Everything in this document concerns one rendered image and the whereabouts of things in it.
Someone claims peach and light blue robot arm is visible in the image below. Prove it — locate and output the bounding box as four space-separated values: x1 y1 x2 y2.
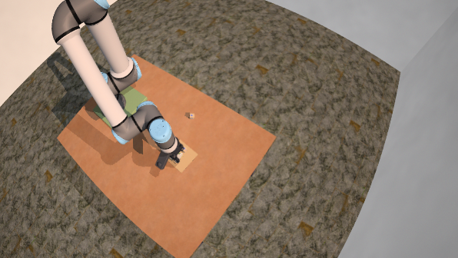
51 0 178 170

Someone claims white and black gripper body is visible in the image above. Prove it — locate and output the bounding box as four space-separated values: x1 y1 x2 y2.
170 137 184 160

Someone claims tan flat mat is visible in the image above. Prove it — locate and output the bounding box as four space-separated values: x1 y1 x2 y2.
168 140 198 173

